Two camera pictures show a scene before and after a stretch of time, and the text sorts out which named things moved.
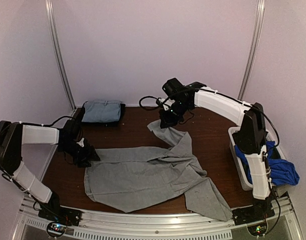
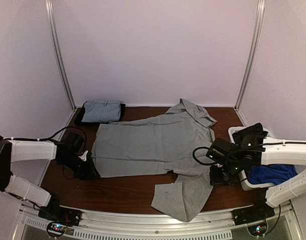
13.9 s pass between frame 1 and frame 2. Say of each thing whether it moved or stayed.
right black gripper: moved
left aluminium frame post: stayed
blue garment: stayed
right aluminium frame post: stayed
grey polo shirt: moved
